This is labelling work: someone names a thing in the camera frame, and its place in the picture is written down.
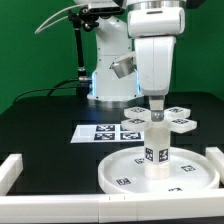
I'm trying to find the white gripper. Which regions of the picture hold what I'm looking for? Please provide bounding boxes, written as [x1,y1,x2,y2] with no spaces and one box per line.
[135,36,176,122]

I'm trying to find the white cross table base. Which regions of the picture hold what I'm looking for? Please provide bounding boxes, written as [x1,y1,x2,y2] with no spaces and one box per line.
[121,107,197,133]

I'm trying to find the white round table top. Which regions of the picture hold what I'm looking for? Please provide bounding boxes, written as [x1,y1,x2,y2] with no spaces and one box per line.
[98,146,220,194]

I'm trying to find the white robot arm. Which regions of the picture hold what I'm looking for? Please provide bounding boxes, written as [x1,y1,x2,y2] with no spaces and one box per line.
[73,0,206,122]

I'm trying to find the white right fence bar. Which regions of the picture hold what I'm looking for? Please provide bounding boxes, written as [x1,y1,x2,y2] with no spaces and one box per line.
[206,147,224,185]

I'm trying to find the white marker tag sheet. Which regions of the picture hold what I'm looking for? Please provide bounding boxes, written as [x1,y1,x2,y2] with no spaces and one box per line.
[71,124,144,143]

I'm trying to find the white left fence bar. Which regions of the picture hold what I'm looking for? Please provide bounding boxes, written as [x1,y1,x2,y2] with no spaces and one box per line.
[0,154,23,196]

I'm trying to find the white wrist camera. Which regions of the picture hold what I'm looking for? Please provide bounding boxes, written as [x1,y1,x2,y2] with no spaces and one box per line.
[128,7,185,38]

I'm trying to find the black cables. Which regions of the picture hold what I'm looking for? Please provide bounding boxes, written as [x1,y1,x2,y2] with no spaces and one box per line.
[13,78,88,104]

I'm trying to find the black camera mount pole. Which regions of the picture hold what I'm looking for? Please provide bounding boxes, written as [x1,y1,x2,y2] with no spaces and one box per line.
[68,7,99,97]

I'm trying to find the white cables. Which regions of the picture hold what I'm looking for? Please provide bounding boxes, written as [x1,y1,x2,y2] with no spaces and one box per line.
[34,3,87,35]

